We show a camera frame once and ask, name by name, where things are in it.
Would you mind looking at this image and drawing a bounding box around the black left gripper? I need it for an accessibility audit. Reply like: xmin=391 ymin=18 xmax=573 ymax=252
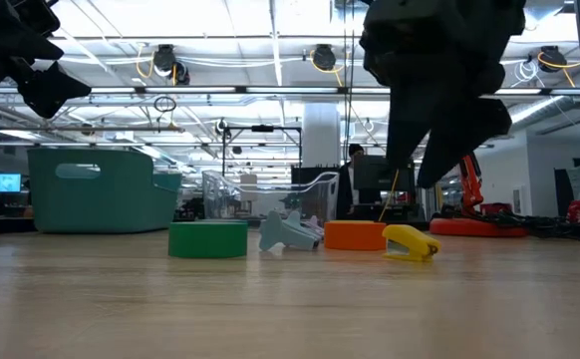
xmin=0 ymin=0 xmax=92 ymax=120

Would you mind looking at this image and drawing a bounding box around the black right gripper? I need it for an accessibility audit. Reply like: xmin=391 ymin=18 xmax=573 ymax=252
xmin=359 ymin=0 xmax=526 ymax=189

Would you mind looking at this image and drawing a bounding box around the yellow mini stapler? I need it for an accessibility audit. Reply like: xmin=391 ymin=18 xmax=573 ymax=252
xmin=382 ymin=223 xmax=441 ymax=263

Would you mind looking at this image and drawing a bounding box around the orange tape roll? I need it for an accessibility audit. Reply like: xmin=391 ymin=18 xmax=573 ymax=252
xmin=323 ymin=220 xmax=388 ymax=251

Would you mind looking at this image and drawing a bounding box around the silver binder clip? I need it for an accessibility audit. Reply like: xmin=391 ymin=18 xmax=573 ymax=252
xmin=302 ymin=214 xmax=326 ymax=238
xmin=258 ymin=208 xmax=321 ymax=252

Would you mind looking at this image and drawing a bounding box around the green tape roll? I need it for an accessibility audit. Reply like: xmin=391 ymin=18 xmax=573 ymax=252
xmin=167 ymin=220 xmax=249 ymax=259

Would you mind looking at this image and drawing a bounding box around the dark background monitor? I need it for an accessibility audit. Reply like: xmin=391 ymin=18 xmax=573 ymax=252
xmin=353 ymin=155 xmax=416 ymax=192

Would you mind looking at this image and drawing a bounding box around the red box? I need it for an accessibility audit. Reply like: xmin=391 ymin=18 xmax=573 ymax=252
xmin=478 ymin=201 xmax=513 ymax=216

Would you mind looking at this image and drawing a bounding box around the red desk lamp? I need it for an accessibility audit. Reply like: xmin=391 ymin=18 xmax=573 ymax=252
xmin=429 ymin=152 xmax=529 ymax=238

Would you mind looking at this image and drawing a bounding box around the person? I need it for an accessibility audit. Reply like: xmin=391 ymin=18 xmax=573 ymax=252
xmin=336 ymin=143 xmax=367 ymax=220

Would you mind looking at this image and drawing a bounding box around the small lit background monitor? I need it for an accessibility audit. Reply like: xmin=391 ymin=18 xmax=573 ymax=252
xmin=0 ymin=173 xmax=22 ymax=193

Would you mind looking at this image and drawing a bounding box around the teal plastic bin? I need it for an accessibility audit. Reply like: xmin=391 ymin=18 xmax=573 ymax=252
xmin=26 ymin=147 xmax=183 ymax=234

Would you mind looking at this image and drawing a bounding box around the clear plastic bin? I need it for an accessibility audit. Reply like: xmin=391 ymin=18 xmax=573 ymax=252
xmin=200 ymin=169 xmax=340 ymax=225

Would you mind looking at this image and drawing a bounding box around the yellow curved background cable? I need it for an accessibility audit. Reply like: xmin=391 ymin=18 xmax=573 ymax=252
xmin=378 ymin=169 xmax=400 ymax=223

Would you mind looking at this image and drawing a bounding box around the black ceiling cable reel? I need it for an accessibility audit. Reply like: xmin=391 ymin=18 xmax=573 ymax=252
xmin=537 ymin=44 xmax=565 ymax=74
xmin=311 ymin=43 xmax=339 ymax=72
xmin=151 ymin=43 xmax=191 ymax=86

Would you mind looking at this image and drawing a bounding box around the black cable bundle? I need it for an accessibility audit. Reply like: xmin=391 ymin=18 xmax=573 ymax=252
xmin=488 ymin=208 xmax=580 ymax=243

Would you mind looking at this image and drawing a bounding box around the black metal gantry frame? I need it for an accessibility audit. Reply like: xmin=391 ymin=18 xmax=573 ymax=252
xmin=221 ymin=124 xmax=304 ymax=176

